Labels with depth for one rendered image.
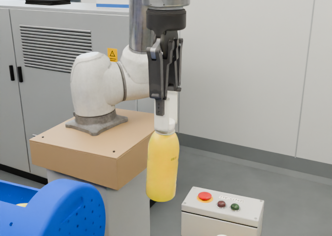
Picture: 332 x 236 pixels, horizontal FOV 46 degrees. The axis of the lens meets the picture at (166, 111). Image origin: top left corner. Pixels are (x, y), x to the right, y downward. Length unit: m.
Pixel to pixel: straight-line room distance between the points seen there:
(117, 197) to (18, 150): 2.07
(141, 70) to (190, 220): 0.61
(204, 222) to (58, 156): 0.61
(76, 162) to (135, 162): 0.20
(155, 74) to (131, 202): 0.97
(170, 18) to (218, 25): 2.83
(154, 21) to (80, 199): 0.43
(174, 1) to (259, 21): 2.73
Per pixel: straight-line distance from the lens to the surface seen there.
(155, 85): 0.72
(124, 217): 1.60
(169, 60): 0.73
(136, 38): 1.42
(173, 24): 0.72
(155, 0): 0.71
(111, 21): 2.51
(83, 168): 1.37
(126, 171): 1.33
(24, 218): 0.85
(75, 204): 0.90
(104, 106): 1.46
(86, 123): 1.48
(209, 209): 1.04
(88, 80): 1.42
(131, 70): 1.45
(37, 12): 2.92
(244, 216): 1.02
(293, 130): 3.55
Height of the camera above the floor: 1.67
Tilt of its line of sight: 19 degrees down
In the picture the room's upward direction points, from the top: straight up
